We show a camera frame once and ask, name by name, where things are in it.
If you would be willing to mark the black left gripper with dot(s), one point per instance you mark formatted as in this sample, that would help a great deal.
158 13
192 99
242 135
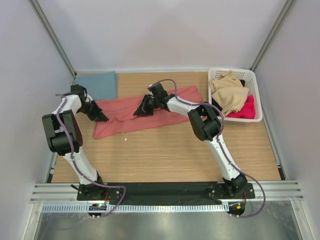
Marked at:
98 116

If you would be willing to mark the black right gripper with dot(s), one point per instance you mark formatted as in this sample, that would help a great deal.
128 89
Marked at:
143 110

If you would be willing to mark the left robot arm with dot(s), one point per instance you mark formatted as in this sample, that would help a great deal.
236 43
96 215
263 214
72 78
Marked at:
64 137

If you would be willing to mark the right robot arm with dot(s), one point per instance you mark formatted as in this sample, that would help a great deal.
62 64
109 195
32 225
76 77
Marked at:
206 127

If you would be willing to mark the folded blue-grey t-shirt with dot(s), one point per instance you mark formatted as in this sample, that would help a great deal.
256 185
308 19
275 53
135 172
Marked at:
100 86

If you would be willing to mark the black garment in basket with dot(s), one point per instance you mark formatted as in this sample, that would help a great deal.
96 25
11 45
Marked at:
216 106

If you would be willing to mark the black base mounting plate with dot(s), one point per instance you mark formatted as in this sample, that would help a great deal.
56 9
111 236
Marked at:
162 193

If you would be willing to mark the beige t-shirt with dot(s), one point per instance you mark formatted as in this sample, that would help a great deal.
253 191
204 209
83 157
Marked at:
228 95

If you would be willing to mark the magenta pink t-shirt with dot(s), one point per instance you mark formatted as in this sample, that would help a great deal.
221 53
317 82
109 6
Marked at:
247 111

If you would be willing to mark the white plastic laundry basket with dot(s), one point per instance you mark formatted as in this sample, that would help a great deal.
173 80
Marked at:
250 82

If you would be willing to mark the perforated cable duct strip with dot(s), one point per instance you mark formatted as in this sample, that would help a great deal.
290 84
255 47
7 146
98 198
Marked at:
98 208

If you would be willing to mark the left aluminium frame post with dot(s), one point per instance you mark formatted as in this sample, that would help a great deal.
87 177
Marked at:
53 37

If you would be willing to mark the aluminium frame post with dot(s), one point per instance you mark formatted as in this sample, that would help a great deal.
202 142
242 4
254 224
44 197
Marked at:
53 37
279 21

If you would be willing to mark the aluminium front rail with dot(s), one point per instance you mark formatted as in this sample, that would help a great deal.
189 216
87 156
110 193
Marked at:
282 190

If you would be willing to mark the right aluminium frame post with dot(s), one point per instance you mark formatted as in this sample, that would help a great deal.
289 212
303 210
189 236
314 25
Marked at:
279 21

